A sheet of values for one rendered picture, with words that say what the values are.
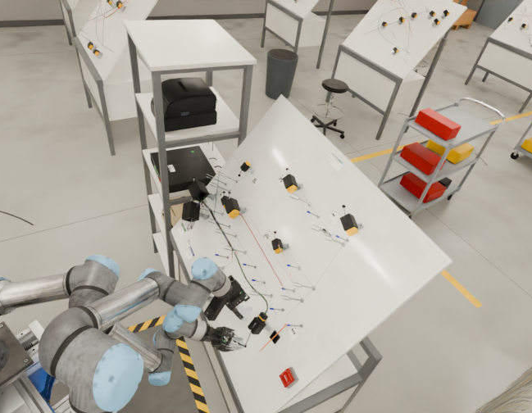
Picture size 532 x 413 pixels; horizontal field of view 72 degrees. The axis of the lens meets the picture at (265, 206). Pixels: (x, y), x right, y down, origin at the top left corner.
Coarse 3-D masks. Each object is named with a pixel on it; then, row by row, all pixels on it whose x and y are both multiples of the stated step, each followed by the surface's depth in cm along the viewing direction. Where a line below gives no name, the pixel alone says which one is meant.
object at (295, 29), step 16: (272, 0) 649; (288, 0) 627; (304, 0) 602; (272, 16) 661; (288, 16) 620; (304, 16) 590; (272, 32) 670; (288, 32) 630; (304, 32) 613; (320, 32) 627; (320, 48) 649; (320, 64) 665
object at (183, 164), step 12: (156, 156) 231; (168, 156) 233; (180, 156) 234; (192, 156) 236; (204, 156) 237; (156, 168) 224; (168, 168) 224; (180, 168) 225; (192, 168) 226; (204, 168) 228; (168, 180) 215; (180, 180) 216; (192, 180) 218; (204, 180) 221
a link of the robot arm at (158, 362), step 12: (72, 300) 109; (84, 300) 108; (96, 300) 109; (120, 324) 118; (120, 336) 116; (132, 336) 120; (144, 348) 124; (144, 360) 124; (156, 360) 128; (168, 360) 134; (156, 372) 129; (168, 372) 131; (156, 384) 131
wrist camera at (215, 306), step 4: (228, 296) 127; (212, 300) 129; (216, 300) 127; (220, 300) 126; (224, 300) 126; (212, 304) 128; (216, 304) 127; (220, 304) 126; (224, 304) 127; (208, 308) 129; (212, 308) 128; (216, 308) 126; (220, 308) 127; (204, 312) 130; (208, 312) 128; (212, 312) 127; (216, 312) 127; (208, 316) 128; (212, 316) 127; (216, 316) 128; (212, 320) 128
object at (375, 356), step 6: (366, 336) 170; (360, 342) 170; (366, 342) 168; (366, 348) 167; (372, 348) 166; (366, 354) 168; (372, 354) 164; (378, 354) 164; (366, 360) 169; (372, 360) 164; (378, 360) 163; (366, 366) 170; (372, 366) 166; (360, 372) 176; (366, 372) 171
